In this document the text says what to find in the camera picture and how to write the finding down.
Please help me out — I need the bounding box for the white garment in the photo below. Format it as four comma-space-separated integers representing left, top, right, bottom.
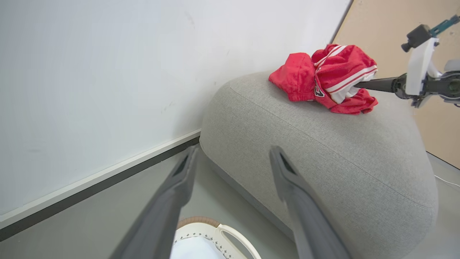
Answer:
170, 236, 227, 259

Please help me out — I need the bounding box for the white plastic laundry basket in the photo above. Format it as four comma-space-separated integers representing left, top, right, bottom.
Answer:
172, 216, 262, 259

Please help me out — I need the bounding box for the teal camera cable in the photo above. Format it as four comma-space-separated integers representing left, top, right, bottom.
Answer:
429, 14, 460, 36

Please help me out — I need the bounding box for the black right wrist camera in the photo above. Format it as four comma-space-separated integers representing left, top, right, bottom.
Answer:
401, 24, 433, 53

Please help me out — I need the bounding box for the thin white floor cable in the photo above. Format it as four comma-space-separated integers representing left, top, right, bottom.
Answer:
434, 175, 460, 188

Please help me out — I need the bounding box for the white black baseboard strip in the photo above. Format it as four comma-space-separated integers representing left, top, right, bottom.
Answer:
0, 129, 202, 241

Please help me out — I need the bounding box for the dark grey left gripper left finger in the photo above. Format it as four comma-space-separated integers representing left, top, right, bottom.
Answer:
110, 145, 200, 259

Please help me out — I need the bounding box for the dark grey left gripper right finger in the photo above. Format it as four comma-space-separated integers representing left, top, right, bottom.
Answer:
270, 146, 351, 259

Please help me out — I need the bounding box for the red white striped jersey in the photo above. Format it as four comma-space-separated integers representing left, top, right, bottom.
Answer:
268, 44, 379, 115

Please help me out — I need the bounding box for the grey fabric sofa seat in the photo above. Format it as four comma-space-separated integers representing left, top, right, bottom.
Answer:
199, 71, 439, 259

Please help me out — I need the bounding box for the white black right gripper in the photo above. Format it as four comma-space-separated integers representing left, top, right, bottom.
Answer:
354, 37, 460, 108

